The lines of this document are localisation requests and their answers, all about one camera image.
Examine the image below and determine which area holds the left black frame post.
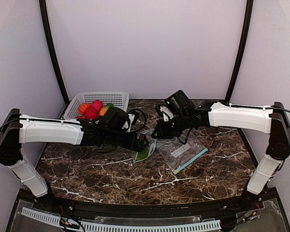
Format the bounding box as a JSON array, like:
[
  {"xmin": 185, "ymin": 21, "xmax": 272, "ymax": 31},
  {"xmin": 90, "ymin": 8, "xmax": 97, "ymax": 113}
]
[{"xmin": 39, "ymin": 0, "xmax": 70, "ymax": 106}]

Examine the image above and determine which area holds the black front frame rail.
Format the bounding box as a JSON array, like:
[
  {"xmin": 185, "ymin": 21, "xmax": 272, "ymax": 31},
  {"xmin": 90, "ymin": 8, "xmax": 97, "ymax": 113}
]
[{"xmin": 30, "ymin": 194, "xmax": 256, "ymax": 219}]

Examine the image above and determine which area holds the orange green toy mango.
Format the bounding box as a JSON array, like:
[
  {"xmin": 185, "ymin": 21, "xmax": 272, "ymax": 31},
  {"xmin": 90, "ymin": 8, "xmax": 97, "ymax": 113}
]
[{"xmin": 99, "ymin": 103, "xmax": 114, "ymax": 116}]

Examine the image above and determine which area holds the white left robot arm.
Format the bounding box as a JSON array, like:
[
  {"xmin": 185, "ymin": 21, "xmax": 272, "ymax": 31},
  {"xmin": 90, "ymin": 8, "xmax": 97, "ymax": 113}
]
[{"xmin": 0, "ymin": 108, "xmax": 149, "ymax": 198}]

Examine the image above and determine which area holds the white perforated plastic basket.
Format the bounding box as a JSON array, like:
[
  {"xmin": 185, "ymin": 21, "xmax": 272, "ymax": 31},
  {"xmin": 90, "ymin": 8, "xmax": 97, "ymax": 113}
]
[{"xmin": 63, "ymin": 91, "xmax": 129, "ymax": 119}]

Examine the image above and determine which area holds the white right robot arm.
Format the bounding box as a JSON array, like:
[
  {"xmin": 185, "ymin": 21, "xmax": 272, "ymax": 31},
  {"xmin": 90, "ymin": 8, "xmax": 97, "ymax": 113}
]
[{"xmin": 152, "ymin": 90, "xmax": 290, "ymax": 195}]

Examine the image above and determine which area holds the clear zip bag blue zipper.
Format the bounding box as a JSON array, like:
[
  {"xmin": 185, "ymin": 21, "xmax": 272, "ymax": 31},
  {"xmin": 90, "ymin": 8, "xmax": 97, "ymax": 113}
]
[{"xmin": 157, "ymin": 130, "xmax": 208, "ymax": 175}]

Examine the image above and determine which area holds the white slotted cable duct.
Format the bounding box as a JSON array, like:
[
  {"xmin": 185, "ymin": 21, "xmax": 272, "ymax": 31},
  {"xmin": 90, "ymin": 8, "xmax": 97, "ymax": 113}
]
[{"xmin": 21, "ymin": 207, "xmax": 221, "ymax": 232}]

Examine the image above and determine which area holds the right black frame post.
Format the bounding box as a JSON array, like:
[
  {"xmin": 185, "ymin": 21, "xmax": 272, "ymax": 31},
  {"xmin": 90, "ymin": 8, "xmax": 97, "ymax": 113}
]
[{"xmin": 224, "ymin": 0, "xmax": 254, "ymax": 102}]

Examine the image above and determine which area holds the black frame post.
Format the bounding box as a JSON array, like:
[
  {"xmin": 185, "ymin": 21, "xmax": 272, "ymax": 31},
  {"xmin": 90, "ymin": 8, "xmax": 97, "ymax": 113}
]
[
  {"xmin": 224, "ymin": 0, "xmax": 254, "ymax": 102},
  {"xmin": 39, "ymin": 0, "xmax": 70, "ymax": 106}
]

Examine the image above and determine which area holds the green toy avocado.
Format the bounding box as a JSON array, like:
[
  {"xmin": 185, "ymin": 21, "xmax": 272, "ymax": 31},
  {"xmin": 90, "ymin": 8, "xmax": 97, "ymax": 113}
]
[{"xmin": 134, "ymin": 147, "xmax": 150, "ymax": 162}]

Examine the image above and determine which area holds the orange toy pumpkin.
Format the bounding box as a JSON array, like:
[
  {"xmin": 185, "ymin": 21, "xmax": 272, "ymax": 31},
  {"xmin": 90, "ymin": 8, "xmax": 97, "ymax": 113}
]
[{"xmin": 78, "ymin": 102, "xmax": 90, "ymax": 115}]

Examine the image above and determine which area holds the pink toy fruit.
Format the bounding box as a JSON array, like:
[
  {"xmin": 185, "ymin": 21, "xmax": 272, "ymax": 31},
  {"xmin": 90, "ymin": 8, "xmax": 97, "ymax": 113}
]
[{"xmin": 90, "ymin": 100, "xmax": 103, "ymax": 112}]

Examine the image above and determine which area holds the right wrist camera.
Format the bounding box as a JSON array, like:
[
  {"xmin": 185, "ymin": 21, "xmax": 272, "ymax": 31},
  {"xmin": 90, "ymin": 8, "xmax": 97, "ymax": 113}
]
[{"xmin": 155, "ymin": 104, "xmax": 174, "ymax": 122}]

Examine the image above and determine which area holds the red toy apple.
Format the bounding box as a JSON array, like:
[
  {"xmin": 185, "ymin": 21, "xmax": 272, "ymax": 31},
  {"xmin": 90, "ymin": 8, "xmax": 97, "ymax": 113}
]
[{"xmin": 85, "ymin": 107, "xmax": 99, "ymax": 119}]

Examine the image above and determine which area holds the clear zip bag yellow slider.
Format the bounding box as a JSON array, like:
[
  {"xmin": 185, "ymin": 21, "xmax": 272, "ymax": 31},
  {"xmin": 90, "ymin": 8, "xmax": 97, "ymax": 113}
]
[{"xmin": 131, "ymin": 129, "xmax": 157, "ymax": 164}]

